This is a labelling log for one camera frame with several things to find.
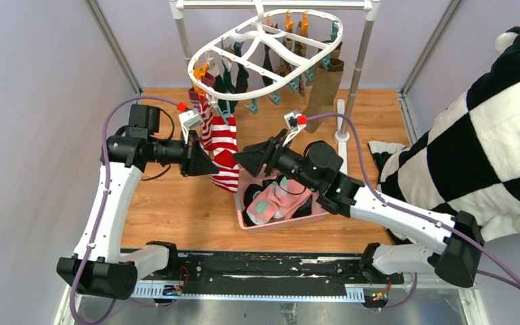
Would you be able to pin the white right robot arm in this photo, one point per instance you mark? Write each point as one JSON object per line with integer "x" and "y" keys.
{"x": 450, "y": 246}

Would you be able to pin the red white striped sock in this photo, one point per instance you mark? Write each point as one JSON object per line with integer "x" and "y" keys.
{"x": 223, "y": 145}
{"x": 202, "y": 104}

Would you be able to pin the brown argyle sock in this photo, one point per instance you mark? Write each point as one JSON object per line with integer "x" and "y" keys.
{"x": 292, "y": 55}

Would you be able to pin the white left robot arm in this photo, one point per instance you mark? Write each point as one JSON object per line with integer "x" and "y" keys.
{"x": 97, "y": 267}

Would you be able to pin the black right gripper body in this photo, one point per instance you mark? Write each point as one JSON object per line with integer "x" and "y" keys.
{"x": 279, "y": 157}

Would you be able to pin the pink sock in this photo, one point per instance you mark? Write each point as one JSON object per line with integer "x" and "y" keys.
{"x": 277, "y": 200}
{"x": 297, "y": 195}

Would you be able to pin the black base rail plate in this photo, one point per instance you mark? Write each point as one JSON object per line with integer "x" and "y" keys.
{"x": 273, "y": 275}

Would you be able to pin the dark green sock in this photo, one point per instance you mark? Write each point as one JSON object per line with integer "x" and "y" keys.
{"x": 223, "y": 84}

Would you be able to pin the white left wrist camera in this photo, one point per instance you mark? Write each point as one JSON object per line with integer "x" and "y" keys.
{"x": 189, "y": 119}

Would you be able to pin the tan sock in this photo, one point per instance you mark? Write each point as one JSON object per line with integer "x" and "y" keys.
{"x": 324, "y": 88}

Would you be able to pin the white oval clip hanger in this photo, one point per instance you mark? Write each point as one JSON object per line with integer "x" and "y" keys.
{"x": 259, "y": 57}

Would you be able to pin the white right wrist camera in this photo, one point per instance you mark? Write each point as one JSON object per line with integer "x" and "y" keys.
{"x": 296, "y": 122}

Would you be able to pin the black white checkered blanket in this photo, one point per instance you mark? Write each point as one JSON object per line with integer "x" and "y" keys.
{"x": 469, "y": 160}

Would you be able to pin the pink plastic basket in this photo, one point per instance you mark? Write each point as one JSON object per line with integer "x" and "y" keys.
{"x": 318, "y": 213}

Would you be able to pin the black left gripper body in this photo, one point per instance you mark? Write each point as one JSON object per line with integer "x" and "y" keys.
{"x": 186, "y": 168}

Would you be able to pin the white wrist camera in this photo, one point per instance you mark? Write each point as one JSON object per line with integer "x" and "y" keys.
{"x": 189, "y": 119}
{"x": 296, "y": 122}

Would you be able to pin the white metal drying rack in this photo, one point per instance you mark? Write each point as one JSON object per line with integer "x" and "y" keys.
{"x": 343, "y": 108}

